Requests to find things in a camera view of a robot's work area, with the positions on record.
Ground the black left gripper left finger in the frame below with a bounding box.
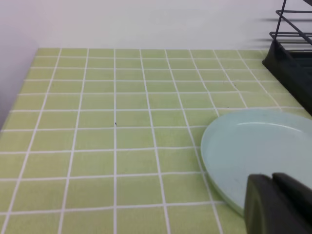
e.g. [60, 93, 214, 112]
[244, 174, 312, 234]

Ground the mint green plate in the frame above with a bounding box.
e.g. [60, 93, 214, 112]
[200, 109, 312, 215]

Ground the black wire dish rack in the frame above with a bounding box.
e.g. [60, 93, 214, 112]
[262, 0, 312, 114]

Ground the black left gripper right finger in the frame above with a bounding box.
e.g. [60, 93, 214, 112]
[273, 173, 312, 219]

